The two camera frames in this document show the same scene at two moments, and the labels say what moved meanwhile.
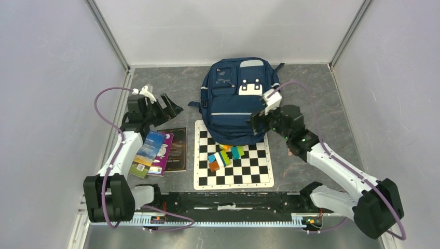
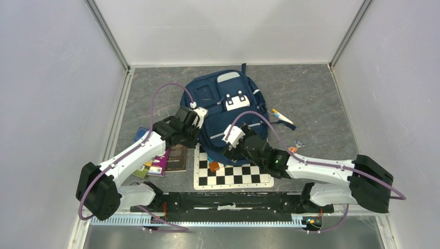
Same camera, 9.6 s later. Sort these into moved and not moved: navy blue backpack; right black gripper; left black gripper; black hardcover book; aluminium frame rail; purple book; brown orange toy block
Moved: navy blue backpack; right black gripper; left black gripper
Not moved: purple book; brown orange toy block; black hardcover book; aluminium frame rail
